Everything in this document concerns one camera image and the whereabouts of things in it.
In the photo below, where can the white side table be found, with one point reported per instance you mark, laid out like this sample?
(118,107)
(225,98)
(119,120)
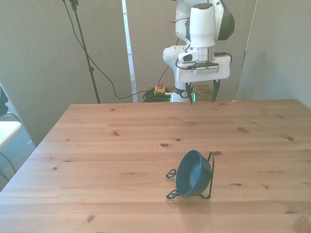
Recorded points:
(7,132)

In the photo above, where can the black tripod stand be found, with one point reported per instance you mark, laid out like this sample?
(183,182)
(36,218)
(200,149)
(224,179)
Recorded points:
(83,46)

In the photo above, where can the dark blue bowl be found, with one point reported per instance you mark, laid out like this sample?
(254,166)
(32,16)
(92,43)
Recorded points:
(192,174)

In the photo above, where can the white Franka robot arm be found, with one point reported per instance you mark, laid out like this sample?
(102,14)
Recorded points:
(201,24)

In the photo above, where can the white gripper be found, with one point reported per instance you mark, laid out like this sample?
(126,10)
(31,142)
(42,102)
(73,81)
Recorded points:
(224,69)

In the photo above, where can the white perforated upright rail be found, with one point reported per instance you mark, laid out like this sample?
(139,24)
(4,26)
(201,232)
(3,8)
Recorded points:
(130,53)

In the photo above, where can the red emergency stop button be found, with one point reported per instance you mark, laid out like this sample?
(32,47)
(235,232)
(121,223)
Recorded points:
(159,89)

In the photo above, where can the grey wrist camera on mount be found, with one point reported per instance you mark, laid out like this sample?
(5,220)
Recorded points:
(206,70)

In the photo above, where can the black object beside side table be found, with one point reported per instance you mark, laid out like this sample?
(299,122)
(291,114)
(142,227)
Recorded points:
(3,102)

